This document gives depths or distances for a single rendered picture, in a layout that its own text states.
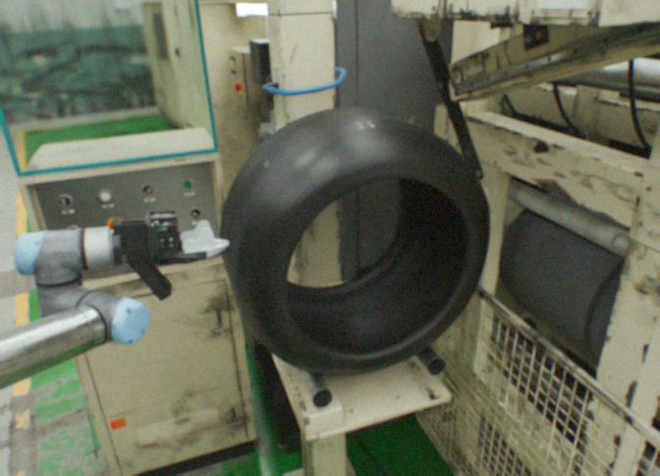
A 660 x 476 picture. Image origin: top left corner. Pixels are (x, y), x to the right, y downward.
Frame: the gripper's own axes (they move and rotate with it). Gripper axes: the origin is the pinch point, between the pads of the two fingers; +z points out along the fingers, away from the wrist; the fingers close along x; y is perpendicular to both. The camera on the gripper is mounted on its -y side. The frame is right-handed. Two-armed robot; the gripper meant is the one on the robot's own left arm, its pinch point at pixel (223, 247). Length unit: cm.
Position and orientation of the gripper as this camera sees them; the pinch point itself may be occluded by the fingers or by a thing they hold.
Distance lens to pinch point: 101.1
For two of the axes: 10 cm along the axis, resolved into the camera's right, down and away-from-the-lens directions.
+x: -3.3, -4.0, 8.5
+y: 0.7, -9.1, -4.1
